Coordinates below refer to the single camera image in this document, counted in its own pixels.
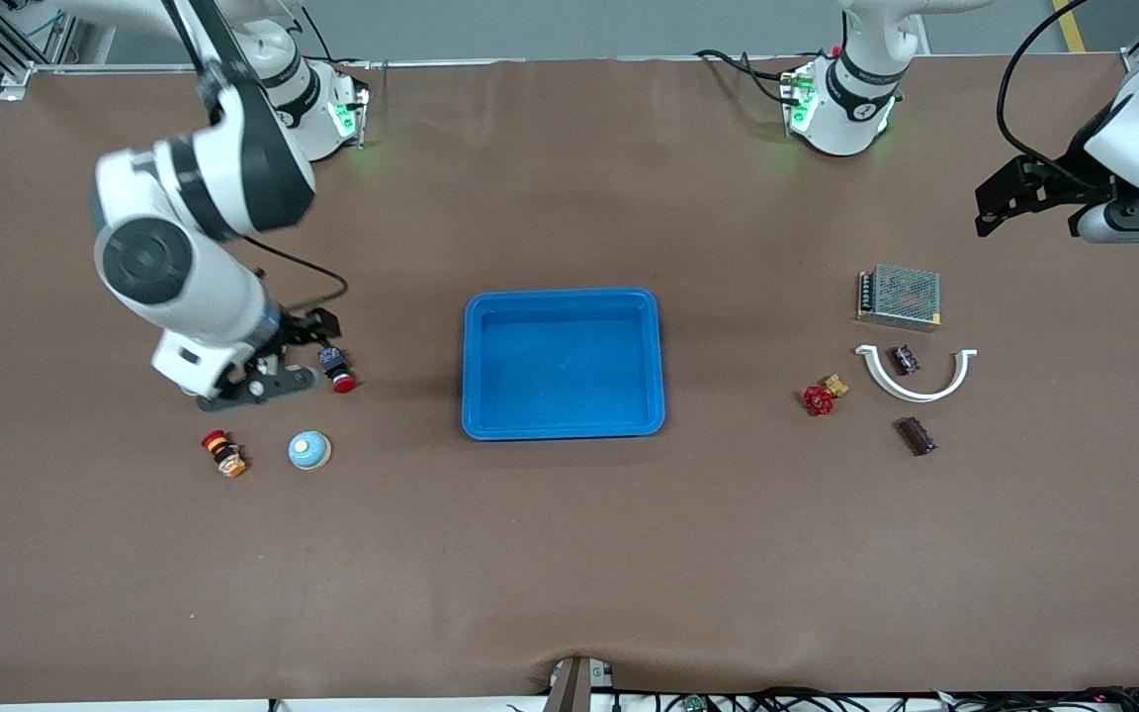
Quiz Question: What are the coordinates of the light blue call bell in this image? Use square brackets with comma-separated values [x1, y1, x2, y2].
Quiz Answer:
[288, 430, 333, 472]

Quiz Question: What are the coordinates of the long brown capacitor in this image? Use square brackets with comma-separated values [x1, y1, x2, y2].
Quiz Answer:
[894, 415, 939, 458]

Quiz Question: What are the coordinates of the red mushroom push button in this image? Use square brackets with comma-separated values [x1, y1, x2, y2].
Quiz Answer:
[318, 344, 359, 396]

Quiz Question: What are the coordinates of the red yellow emergency stop button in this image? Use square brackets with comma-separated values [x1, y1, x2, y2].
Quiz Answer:
[200, 429, 249, 480]

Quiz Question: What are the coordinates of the metal mesh power supply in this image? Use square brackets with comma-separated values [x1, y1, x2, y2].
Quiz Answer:
[856, 263, 944, 333]

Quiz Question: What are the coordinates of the blue plastic tray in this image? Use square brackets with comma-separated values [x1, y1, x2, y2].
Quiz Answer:
[461, 287, 667, 442]

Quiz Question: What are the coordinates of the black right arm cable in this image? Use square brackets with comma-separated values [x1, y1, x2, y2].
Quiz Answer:
[233, 232, 349, 319]

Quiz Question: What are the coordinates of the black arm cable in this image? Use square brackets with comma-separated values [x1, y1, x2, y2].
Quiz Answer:
[233, 232, 349, 319]
[995, 0, 1139, 189]

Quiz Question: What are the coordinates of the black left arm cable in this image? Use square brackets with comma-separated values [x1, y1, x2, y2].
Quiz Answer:
[995, 0, 1139, 189]

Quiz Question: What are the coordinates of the white half-ring pipe clamp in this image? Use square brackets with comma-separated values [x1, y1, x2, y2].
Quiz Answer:
[854, 343, 979, 404]

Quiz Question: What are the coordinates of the brass valve red handle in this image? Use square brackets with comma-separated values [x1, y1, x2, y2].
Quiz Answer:
[803, 373, 850, 417]

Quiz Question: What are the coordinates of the black base cable bundle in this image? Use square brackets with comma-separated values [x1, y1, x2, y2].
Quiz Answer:
[696, 47, 808, 105]

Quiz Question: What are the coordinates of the metal table clamp bracket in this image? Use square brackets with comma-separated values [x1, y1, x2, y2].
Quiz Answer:
[542, 655, 618, 712]

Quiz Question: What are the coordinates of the black floor cable bundle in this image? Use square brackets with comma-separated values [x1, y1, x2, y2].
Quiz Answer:
[609, 685, 1139, 712]

